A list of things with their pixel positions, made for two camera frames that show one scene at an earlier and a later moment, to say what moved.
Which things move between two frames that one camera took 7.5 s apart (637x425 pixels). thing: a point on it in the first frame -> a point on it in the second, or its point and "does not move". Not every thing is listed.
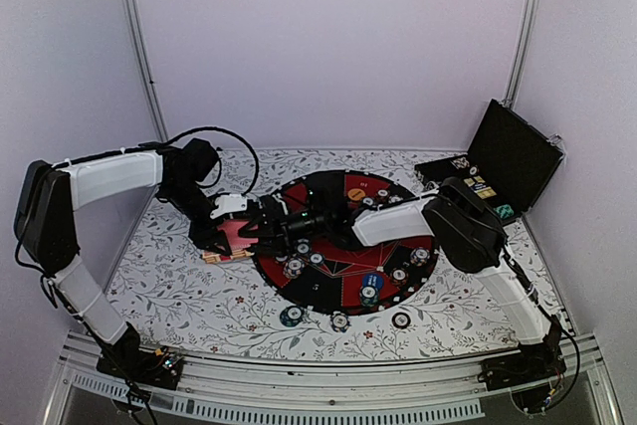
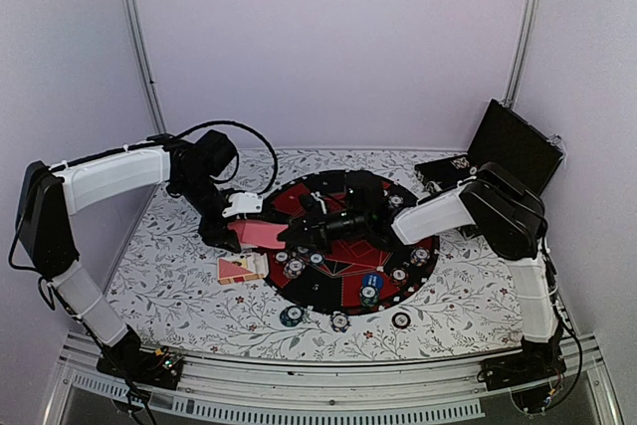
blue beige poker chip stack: [339, 321] does not move
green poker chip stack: [292, 316] does not move
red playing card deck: [240, 245] -> [254, 267]
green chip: [316, 258] does not move
